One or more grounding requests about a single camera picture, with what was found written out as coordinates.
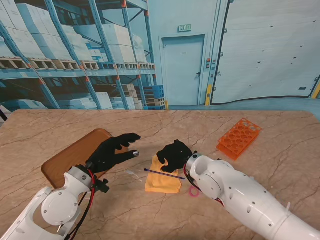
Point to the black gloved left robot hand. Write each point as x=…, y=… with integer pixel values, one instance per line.
x=105, y=156

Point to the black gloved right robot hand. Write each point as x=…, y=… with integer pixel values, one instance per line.
x=175, y=156

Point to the dark purple glass rod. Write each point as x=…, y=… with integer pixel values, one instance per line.
x=155, y=172

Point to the yellow cloth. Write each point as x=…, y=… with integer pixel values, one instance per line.
x=162, y=183

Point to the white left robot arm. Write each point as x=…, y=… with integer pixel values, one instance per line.
x=57, y=205

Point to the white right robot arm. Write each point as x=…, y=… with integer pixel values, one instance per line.
x=237, y=195

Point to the brown wooden tray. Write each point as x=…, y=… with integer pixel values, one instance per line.
x=72, y=155

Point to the pink rubber band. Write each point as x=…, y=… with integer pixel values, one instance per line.
x=192, y=193

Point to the orange test tube rack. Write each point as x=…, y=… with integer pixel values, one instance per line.
x=240, y=140

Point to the printed warehouse backdrop banner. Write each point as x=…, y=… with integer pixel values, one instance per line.
x=160, y=50

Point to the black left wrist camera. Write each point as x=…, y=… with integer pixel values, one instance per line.
x=102, y=186

